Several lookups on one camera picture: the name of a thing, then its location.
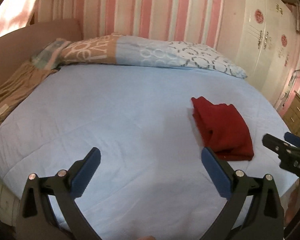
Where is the dark red knit garment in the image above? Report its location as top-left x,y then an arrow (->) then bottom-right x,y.
191,96 -> 254,161

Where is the right hand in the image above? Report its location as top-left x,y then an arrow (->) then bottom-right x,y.
284,178 -> 300,226

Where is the wooden drawer nightstand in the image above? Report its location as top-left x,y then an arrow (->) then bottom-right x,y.
283,91 -> 300,137

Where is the white wardrobe with floral decals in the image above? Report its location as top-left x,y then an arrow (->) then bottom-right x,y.
236,0 -> 296,105

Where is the light blue quilted bedspread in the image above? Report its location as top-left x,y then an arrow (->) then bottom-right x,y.
0,64 -> 297,239

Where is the plaid pastel pillow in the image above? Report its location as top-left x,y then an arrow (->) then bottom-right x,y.
31,38 -> 71,70

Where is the brown upholstered headboard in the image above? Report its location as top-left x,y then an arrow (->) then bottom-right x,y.
0,19 -> 83,86

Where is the blue and tan patterned duvet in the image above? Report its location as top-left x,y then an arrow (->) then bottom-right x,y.
60,33 -> 247,79

